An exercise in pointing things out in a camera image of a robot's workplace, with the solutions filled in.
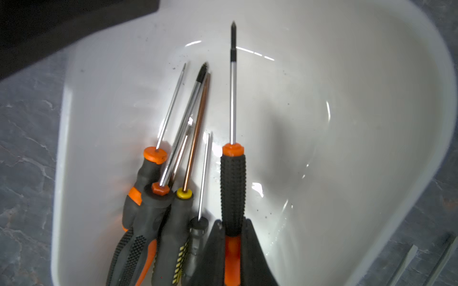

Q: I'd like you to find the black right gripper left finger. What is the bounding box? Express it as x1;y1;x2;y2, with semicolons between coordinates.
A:
188;220;225;286

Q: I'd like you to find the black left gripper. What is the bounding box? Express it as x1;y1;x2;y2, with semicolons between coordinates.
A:
1;0;159;79

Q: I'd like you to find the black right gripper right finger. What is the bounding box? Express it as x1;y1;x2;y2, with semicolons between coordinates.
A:
240;218;278;286

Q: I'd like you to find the black yellow copper shaft screwdriver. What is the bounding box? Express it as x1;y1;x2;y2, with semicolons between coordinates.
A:
151;73;211;286

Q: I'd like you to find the small black handle screwdriver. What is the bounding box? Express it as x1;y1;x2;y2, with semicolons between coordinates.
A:
181;132;213;286

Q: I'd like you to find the grey orange collar screwdriver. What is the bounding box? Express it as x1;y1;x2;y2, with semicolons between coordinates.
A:
106;63;208;286

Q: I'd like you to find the slim black orange screwdriver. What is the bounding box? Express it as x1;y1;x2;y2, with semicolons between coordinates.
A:
221;23;246;286

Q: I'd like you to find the white plastic storage box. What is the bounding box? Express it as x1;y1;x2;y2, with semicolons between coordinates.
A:
51;1;457;286

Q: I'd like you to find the black orange screwdriver in box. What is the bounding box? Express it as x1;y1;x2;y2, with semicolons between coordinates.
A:
122;63;187;232

